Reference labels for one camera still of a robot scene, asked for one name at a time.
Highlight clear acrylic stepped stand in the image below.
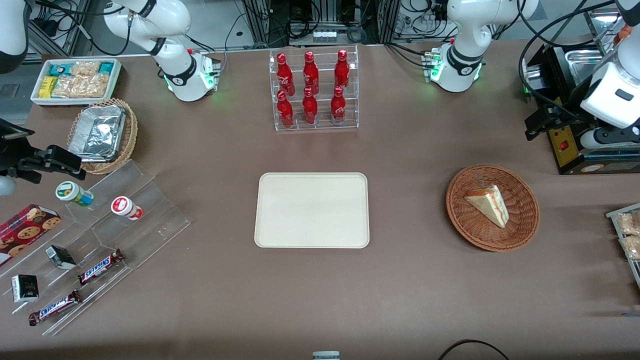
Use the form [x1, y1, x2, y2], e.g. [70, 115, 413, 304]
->
[0, 159, 192, 337]

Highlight aluminium foil container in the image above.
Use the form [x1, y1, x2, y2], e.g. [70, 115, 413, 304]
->
[67, 104, 127, 163]

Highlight black machine with yellow panel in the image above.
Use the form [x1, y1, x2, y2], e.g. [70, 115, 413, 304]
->
[520, 42, 640, 176]

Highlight beige plastic tray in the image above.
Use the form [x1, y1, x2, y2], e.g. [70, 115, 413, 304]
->
[254, 172, 370, 249]

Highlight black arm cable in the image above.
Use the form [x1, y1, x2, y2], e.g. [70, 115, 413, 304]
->
[517, 0, 618, 123]

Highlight large brown wicker basket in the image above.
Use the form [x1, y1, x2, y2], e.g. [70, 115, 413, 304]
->
[446, 164, 541, 252]

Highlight snickers bar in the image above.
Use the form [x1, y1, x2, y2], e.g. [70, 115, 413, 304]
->
[77, 248, 126, 286]
[28, 289, 82, 327]

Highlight small black box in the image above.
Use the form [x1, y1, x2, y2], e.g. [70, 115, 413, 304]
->
[11, 274, 40, 304]
[45, 245, 77, 271]

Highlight green label yoghurt cup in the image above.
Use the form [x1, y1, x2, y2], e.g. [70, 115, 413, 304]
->
[55, 181, 94, 207]

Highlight red cookie box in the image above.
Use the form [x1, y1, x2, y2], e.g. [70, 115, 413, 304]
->
[0, 203, 62, 267]

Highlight metal tray with snacks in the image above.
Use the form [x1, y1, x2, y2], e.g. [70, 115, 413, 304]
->
[606, 202, 640, 289]

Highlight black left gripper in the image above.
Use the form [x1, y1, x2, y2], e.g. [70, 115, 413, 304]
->
[525, 80, 602, 142]

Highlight small light wicker basket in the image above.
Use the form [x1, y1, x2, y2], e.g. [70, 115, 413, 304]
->
[66, 98, 139, 175]

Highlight red cola bottle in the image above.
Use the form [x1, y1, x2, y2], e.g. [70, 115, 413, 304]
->
[276, 53, 296, 97]
[276, 90, 295, 129]
[302, 87, 319, 126]
[330, 86, 347, 126]
[303, 51, 320, 96]
[334, 49, 351, 91]

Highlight black table edge cable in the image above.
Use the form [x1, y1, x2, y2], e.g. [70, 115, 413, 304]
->
[438, 339, 511, 360]

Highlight clear bag of crackers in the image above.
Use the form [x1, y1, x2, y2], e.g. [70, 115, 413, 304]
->
[70, 61, 102, 78]
[51, 74, 110, 99]

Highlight clear acrylic bottle rack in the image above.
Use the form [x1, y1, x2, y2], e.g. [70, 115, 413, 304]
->
[269, 45, 360, 132]

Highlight clear pastry pack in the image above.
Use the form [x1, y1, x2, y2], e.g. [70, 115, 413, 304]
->
[620, 235, 640, 261]
[615, 211, 640, 237]

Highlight steel pan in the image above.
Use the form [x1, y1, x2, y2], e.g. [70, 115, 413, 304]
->
[565, 47, 623, 87]

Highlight triangular sandwich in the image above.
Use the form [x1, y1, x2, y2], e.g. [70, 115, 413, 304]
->
[464, 184, 510, 229]

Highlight red label yoghurt cup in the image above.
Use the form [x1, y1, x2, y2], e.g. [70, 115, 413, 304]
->
[110, 196, 145, 221]

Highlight white rectangular snack bin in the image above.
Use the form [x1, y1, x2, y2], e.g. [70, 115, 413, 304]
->
[30, 58, 123, 107]

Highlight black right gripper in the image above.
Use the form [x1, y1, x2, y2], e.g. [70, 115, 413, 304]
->
[0, 118, 87, 184]

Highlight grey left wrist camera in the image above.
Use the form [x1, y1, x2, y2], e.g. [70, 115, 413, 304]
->
[580, 126, 640, 151]

